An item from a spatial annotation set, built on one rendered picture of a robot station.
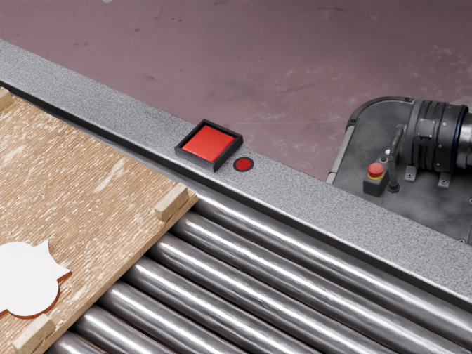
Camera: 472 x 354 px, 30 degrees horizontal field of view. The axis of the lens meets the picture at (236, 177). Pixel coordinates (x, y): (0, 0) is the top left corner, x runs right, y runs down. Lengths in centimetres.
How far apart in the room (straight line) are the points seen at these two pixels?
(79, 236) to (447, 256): 51
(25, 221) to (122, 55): 183
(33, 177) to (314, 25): 186
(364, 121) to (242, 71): 68
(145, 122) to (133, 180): 15
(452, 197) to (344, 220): 93
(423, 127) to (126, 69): 125
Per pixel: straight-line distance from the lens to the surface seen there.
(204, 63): 298
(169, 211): 124
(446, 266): 120
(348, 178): 222
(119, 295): 121
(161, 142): 139
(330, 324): 114
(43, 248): 125
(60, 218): 130
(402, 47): 297
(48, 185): 135
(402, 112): 239
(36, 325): 116
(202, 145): 135
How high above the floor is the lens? 187
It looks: 46 degrees down
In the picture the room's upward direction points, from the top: 10 degrees counter-clockwise
